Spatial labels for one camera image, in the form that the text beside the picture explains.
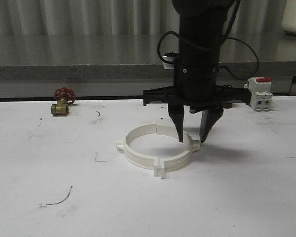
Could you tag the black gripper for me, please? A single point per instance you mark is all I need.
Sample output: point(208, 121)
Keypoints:
point(209, 101)

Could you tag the white circuit breaker red switch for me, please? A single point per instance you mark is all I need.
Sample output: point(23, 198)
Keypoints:
point(261, 97)

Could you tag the brass valve red handwheel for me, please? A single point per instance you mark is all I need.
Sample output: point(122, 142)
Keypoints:
point(65, 97)

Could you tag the white half pipe clamp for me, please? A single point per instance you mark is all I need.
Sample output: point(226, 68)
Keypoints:
point(170, 154)
point(139, 146)

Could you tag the dark brown cylindrical coupling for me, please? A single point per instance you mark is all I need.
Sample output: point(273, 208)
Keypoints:
point(227, 105)

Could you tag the grey stone counter ledge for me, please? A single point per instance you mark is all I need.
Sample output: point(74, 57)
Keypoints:
point(82, 59)

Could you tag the white container on counter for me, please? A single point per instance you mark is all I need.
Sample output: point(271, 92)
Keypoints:
point(289, 17)

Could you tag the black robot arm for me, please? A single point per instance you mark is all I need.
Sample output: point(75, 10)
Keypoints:
point(204, 27)

